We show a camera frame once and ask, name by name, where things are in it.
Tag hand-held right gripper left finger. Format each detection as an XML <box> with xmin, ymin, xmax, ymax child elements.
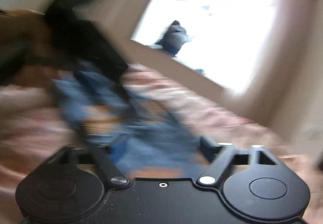
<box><xmin>47</xmin><ymin>134</ymin><xmax>129</xmax><ymax>186</ymax></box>

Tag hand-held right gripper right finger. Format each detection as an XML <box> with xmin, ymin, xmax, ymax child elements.
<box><xmin>197</xmin><ymin>135</ymin><xmax>288</xmax><ymax>186</ymax></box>

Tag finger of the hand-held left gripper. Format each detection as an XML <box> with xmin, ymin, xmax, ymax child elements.
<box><xmin>117</xmin><ymin>78</ymin><xmax>139</xmax><ymax>117</ymax></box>

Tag blue pants with orange print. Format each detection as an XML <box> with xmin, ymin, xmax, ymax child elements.
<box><xmin>52</xmin><ymin>61</ymin><xmax>211</xmax><ymax>176</ymax></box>

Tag pink floral bed blanket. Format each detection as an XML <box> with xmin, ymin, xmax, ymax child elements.
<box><xmin>0</xmin><ymin>64</ymin><xmax>313</xmax><ymax>199</ymax></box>

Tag dark blue backpack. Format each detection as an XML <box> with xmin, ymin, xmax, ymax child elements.
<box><xmin>158</xmin><ymin>20</ymin><xmax>190</xmax><ymax>57</ymax></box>

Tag white framed window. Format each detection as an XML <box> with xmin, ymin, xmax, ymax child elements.
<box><xmin>131</xmin><ymin>0</ymin><xmax>279</xmax><ymax>94</ymax></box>

